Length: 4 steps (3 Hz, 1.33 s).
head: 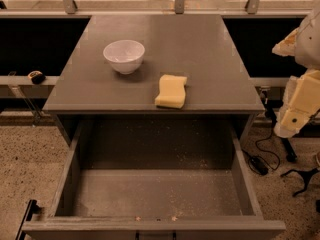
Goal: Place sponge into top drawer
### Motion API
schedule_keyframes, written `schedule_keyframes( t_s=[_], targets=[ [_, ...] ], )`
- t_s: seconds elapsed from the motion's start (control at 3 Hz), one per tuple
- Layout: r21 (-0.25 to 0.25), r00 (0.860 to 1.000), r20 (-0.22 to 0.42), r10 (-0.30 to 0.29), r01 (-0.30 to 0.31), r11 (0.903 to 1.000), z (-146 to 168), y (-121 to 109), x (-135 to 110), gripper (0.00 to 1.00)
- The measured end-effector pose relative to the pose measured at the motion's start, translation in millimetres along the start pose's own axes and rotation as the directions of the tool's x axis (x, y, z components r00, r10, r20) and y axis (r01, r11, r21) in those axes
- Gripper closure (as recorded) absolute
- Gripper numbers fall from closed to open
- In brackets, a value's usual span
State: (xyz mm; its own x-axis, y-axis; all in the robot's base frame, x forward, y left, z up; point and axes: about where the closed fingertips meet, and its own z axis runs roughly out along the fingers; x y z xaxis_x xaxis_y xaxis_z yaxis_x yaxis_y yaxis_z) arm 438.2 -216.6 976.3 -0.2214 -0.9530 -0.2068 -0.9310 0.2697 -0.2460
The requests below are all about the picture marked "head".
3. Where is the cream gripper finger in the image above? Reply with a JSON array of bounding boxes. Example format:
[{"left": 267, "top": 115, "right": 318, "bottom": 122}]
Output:
[
  {"left": 277, "top": 107, "right": 310, "bottom": 138},
  {"left": 272, "top": 29, "right": 298, "bottom": 57}
]

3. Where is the yellow sponge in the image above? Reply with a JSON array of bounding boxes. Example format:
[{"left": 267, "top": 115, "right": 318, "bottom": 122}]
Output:
[{"left": 155, "top": 75, "right": 187, "bottom": 109}]

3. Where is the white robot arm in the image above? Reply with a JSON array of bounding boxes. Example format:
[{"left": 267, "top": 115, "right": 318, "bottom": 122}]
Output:
[{"left": 272, "top": 6, "right": 320, "bottom": 138}]

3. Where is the open grey top drawer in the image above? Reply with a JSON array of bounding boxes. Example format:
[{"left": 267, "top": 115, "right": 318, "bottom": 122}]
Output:
[{"left": 22, "top": 118, "right": 285, "bottom": 240}]

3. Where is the black tripod foot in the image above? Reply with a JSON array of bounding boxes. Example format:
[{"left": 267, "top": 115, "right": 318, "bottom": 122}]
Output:
[{"left": 281, "top": 167, "right": 320, "bottom": 197}]

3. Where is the white bowl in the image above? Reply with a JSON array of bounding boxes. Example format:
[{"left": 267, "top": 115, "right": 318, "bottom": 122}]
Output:
[{"left": 103, "top": 40, "right": 145, "bottom": 74}]

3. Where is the grey cabinet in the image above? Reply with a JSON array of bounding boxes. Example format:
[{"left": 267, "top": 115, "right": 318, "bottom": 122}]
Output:
[{"left": 44, "top": 14, "right": 263, "bottom": 141}]

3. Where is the yellow black tape measure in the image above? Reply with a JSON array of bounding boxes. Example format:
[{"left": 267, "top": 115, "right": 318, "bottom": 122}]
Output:
[{"left": 28, "top": 71, "right": 46, "bottom": 84}]

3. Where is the black power adapter with cable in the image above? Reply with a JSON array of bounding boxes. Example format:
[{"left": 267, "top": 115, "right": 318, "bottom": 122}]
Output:
[{"left": 242, "top": 133, "right": 281, "bottom": 176}]

